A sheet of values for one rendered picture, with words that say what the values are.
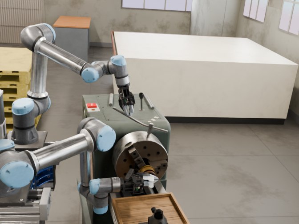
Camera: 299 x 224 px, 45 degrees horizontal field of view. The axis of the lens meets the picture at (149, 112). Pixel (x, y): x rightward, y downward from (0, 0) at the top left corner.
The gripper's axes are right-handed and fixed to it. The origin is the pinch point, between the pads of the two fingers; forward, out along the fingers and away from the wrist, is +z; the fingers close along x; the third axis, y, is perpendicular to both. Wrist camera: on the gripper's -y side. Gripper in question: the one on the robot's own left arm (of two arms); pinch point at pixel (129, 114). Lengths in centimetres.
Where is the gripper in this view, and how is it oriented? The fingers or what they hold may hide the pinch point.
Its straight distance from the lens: 207.5
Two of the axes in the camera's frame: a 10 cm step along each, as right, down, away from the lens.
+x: 9.5, -2.7, 1.8
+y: 2.8, 3.7, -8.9
